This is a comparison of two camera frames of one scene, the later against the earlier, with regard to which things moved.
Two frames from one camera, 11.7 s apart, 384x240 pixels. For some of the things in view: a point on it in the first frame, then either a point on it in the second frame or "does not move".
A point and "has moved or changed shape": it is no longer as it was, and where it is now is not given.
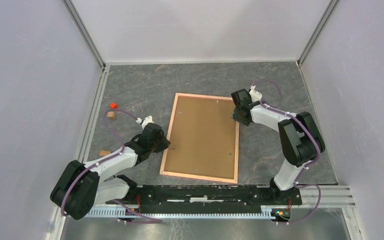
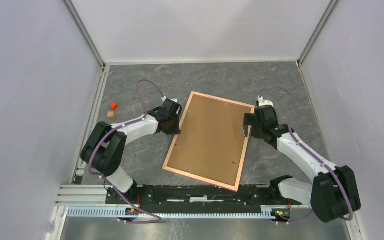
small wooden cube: [111, 115] does not move
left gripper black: [164, 143] -> [176, 130]
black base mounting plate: [205, 199] does not move
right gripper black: [235, 115] -> [250, 119]
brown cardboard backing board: [203, 138] has moved or changed shape
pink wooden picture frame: [215, 179] has moved or changed shape
